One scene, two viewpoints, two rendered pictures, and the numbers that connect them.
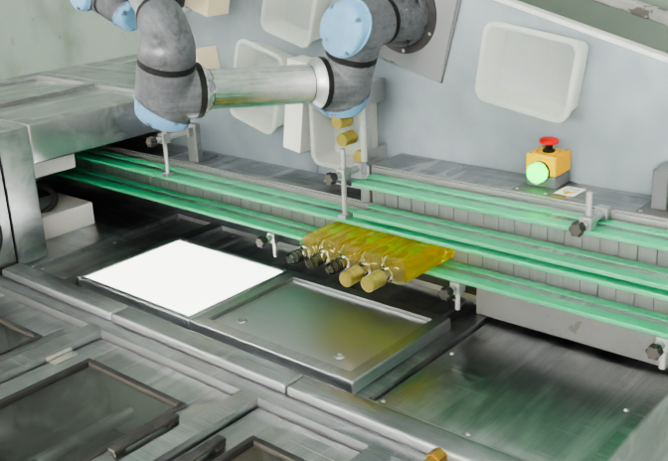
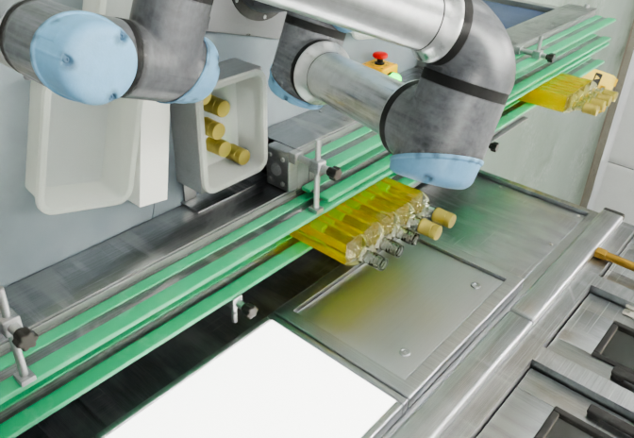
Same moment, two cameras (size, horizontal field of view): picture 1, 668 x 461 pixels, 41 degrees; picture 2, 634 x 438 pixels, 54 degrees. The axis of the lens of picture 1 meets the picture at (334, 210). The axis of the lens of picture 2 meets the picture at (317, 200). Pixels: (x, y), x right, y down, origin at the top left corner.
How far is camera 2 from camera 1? 2.28 m
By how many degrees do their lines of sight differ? 81
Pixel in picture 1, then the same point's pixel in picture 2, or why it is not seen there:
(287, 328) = (420, 317)
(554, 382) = (469, 203)
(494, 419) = (527, 231)
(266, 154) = (65, 246)
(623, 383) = not seen: hidden behind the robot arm
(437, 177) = (350, 123)
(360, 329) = (420, 271)
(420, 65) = (278, 27)
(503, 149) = not seen: hidden behind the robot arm
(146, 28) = (505, 38)
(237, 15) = not seen: outside the picture
